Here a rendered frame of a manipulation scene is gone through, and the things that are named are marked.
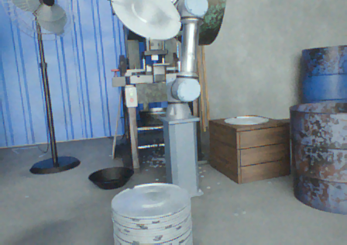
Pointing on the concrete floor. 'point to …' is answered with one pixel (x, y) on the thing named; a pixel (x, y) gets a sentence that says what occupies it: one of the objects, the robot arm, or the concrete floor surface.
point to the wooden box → (250, 150)
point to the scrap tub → (320, 155)
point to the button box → (129, 100)
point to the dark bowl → (111, 177)
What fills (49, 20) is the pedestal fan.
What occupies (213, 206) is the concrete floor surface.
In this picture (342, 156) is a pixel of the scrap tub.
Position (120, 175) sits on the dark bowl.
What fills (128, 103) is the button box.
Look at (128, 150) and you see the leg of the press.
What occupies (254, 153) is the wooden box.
